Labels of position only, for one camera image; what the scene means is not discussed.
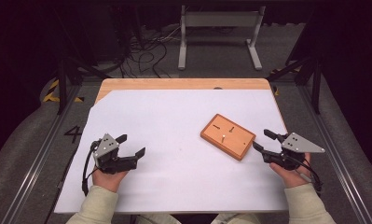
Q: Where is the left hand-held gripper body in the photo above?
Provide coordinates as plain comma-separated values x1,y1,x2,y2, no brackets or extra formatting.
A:
92,133,138,175

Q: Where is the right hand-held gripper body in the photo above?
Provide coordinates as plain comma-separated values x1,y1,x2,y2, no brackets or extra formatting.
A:
262,132,326,172

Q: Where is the wooden photo frame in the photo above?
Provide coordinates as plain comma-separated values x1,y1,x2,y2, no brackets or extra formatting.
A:
200,113,257,161

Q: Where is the person's left hand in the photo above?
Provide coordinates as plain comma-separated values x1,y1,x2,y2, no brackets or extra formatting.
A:
91,168,131,194

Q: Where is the person's right hand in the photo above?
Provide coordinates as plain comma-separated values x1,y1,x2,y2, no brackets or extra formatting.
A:
269,152,314,189

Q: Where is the white paper sheet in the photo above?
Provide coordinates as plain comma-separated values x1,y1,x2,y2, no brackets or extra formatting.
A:
53,89,290,215

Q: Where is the person's left leg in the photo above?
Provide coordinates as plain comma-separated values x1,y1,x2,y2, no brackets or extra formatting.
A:
133,214,182,224

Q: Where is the person's leg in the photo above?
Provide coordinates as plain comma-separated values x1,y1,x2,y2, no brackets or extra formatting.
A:
211,212,263,224
133,214,182,224

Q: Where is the person's right leg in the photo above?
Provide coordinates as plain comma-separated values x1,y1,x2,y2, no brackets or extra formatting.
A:
211,212,263,224

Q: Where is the yellow black floor tape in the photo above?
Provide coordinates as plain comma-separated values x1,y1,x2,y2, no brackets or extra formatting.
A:
42,79,85,104

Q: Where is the grey metal stand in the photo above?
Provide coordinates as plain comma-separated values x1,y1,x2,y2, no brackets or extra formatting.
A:
177,5,268,71

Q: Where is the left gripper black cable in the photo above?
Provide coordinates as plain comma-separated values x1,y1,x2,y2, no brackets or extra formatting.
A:
81,139,102,197

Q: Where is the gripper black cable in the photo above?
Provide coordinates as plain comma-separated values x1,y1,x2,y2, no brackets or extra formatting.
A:
81,139,102,197
286,153,324,196

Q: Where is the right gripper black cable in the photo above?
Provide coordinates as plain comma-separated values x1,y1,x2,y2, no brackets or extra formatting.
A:
286,153,324,196

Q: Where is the aluminium floor rail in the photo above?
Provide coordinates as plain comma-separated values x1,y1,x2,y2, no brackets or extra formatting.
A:
296,84,372,224
0,85,82,224

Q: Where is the black metal frame stand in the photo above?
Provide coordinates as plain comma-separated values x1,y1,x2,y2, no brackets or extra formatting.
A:
267,55,324,116
53,55,111,116

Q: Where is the tangle of black floor cables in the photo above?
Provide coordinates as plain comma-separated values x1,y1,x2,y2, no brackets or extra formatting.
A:
119,26,182,79

